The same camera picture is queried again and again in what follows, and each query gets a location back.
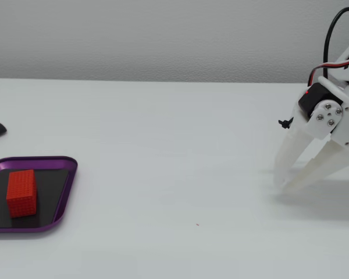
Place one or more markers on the white fixed gripper finger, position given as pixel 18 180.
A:
pixel 317 168

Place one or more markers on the white servo-driven gripper finger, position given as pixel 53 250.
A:
pixel 291 151

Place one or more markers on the red studded block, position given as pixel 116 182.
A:
pixel 21 194

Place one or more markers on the purple metal tray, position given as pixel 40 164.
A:
pixel 32 163

